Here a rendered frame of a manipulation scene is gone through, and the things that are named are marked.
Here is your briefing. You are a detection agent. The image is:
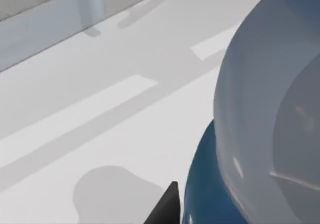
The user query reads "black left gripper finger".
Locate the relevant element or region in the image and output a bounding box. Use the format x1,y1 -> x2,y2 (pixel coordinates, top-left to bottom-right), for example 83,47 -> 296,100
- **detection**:
144,181 -> 181,224

